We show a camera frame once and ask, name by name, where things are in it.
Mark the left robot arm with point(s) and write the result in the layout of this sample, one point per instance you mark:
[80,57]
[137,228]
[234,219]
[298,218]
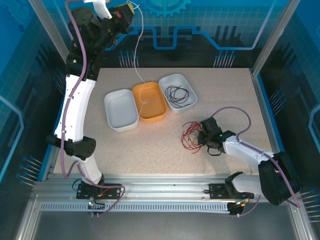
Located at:
[77,112]

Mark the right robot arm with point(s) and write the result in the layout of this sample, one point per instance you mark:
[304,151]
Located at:
[245,150]

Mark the orange plastic tray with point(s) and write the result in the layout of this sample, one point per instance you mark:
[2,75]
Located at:
[155,105]

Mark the white plastic tray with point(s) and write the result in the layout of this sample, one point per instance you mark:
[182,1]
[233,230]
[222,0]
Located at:
[175,80]
[120,105]

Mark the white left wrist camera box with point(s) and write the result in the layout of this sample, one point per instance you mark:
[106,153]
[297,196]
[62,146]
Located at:
[102,7]

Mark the aluminium frame post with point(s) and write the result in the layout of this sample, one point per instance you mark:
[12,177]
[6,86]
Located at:
[47,25]
[272,37]

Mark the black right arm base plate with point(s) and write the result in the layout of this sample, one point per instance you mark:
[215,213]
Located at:
[216,191]

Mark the aluminium table side rail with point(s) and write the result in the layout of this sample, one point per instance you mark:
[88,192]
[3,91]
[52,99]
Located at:
[52,163]
[265,112]

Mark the aluminium mounting rail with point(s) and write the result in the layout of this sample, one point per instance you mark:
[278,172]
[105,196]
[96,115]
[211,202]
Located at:
[162,186]

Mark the grey metal basin frame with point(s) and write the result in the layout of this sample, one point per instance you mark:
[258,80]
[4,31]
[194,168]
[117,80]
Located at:
[162,225]

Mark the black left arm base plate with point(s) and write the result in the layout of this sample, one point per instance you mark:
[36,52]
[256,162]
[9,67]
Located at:
[112,190]

